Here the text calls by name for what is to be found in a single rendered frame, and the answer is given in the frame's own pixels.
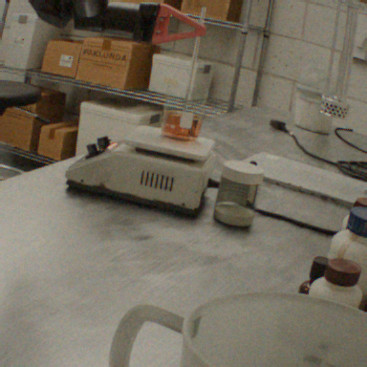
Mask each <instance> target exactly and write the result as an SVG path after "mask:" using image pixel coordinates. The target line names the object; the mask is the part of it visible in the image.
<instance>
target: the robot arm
mask: <svg viewBox="0 0 367 367"><path fill-rule="evenodd" d="M28 1H29V3H30V4H31V6H32V8H33V9H34V11H35V12H36V15H37V16H39V17H38V18H39V19H41V20H42V21H44V22H46V23H48V24H50V25H51V24H52V25H53V26H55V27H57V28H59V29H61V30H63V29H64V28H65V26H66V25H67V24H68V23H69V21H70V20H71V19H72V18H73V19H74V27H75V30H79V31H87V32H106V33H109V34H116V35H126V36H131V37H133V41H132V42H142V41H143V42H148V44H152V45H157V44H162V43H166V42H171V41H175V40H180V39H186V38H190V37H199V36H204V35H205V32H206V27H205V26H203V25H201V24H200V23H199V22H196V21H194V20H193V19H191V17H188V16H186V15H185V14H183V13H180V12H179V11H177V10H175V9H173V8H172V7H171V6H167V5H165V4H162V3H152V2H140V4H137V3H133V4H132V3H128V2H120V1H117V2H115V1H110V0H28ZM171 15H172V16H174V17H176V18H178V19H179V20H181V21H183V22H185V23H186V24H188V25H190V26H191V27H193V28H195V31H194V32H182V33H177V34H173V35H168V34H167V29H168V24H169V20H170V16H171Z"/></svg>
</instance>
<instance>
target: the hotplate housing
mask: <svg viewBox="0 0 367 367"><path fill-rule="evenodd" d="M215 159H216V156H215V155H213V152H211V151H210V153H209V155H208V156H207V158H206V159H205V161H202V162H199V161H194V160H190V159H185V158H181V156H178V157H176V155H172V154H167V153H163V152H159V151H156V152H154V151H150V150H144V149H140V148H136V147H132V146H128V145H125V144H122V145H121V146H119V147H118V148H116V149H115V150H114V151H112V152H109V153H106V154H103V155H100V156H97V157H94V158H92V159H90V160H87V161H84V162H79V163H77V164H74V165H71V166H68V169H67V170H66V174H65V178H66V179H67V180H66V185H69V186H74V187H76V188H82V189H86V190H90V191H94V192H97V193H102V194H106V195H110V196H115V197H118V198H122V199H126V200H130V201H135V202H139V203H144V204H148V205H156V206H160V207H164V208H169V209H173V210H178V212H181V213H185V214H190V215H194V214H195V212H196V209H197V208H198V206H199V204H200V202H201V200H202V199H203V197H204V195H205V193H206V192H207V190H208V189H209V188H210V187H211V188H213V187H214V188H219V183H220V182H218V181H215V180H213V179H211V178H212V173H213V168H214V163H215Z"/></svg>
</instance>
